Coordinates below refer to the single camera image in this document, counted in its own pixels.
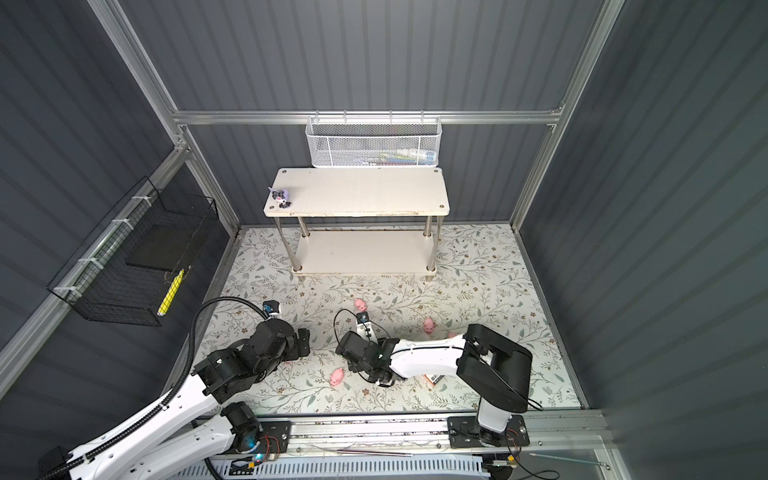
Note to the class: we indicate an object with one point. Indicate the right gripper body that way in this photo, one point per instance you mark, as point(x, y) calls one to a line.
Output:
point(352, 368)

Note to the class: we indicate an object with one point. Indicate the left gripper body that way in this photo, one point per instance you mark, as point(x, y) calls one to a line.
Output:
point(294, 351)

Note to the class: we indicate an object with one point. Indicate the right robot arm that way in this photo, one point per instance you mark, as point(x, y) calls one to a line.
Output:
point(493, 366)

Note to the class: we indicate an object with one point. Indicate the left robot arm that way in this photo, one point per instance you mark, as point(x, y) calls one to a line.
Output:
point(205, 385)

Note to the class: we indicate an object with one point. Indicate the white two-tier shelf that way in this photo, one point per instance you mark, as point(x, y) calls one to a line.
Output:
point(363, 193)

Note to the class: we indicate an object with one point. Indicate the pink pig toy bottom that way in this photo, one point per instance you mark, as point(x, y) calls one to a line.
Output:
point(337, 377)

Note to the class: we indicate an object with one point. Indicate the pack of coloured markers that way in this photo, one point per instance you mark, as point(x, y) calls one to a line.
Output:
point(434, 379)

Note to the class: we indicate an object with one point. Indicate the pink pig toy right upper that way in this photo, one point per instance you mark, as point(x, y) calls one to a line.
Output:
point(429, 325)

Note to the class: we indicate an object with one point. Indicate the yellow marker in basket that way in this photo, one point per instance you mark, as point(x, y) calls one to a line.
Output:
point(171, 294)

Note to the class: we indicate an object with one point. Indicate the pens in white basket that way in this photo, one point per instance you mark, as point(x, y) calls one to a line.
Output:
point(407, 157)

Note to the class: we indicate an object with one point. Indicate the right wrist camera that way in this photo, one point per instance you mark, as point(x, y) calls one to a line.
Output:
point(363, 326)

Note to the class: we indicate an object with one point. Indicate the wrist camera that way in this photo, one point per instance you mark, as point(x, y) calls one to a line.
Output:
point(363, 326)
point(272, 308)

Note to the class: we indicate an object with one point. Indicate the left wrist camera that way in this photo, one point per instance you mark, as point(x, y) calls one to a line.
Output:
point(272, 308)

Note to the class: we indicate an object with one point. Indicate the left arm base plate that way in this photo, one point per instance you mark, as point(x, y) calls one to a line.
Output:
point(270, 438)

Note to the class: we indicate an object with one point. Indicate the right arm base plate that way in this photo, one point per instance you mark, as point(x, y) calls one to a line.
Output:
point(465, 432)

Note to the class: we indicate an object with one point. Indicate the white vented cable duct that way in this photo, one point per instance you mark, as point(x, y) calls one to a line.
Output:
point(358, 467)

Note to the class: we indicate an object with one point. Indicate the black wire wall basket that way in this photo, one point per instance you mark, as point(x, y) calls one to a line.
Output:
point(125, 273)

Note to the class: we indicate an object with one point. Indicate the white mesh wall basket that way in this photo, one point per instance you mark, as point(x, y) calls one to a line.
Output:
point(334, 145)

